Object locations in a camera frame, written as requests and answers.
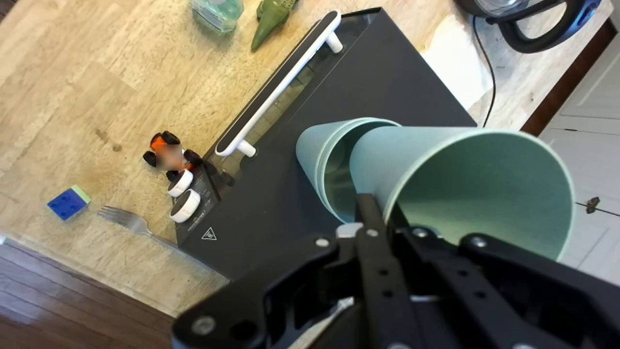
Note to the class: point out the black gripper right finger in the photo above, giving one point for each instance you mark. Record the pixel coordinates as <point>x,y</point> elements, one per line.
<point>504,296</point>

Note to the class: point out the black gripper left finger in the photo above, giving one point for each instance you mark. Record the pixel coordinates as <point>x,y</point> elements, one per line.
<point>378,277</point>

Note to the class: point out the light blue plastic cup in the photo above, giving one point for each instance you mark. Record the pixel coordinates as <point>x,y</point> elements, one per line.
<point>337,174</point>
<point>477,186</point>
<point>302,151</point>

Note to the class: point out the black toaster oven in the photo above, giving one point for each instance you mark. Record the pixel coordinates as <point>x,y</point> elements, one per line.
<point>271,194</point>

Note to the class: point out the white kitchen counter cabinets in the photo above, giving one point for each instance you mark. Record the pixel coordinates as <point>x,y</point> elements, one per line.
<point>593,128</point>

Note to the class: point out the black glass electric kettle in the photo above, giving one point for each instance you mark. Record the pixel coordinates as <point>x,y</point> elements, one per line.
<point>535,21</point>

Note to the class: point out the green sponge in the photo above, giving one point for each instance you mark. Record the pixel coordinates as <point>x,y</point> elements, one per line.
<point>271,19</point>

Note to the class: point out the green hand soap dispenser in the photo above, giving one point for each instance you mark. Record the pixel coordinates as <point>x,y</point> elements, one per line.
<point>215,11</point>

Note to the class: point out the blue headed dish brush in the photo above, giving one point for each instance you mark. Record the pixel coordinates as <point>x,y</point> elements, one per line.
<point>68,203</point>

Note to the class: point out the white wood-topped kitchen island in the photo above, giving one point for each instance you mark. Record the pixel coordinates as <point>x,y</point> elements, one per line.
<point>83,97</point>

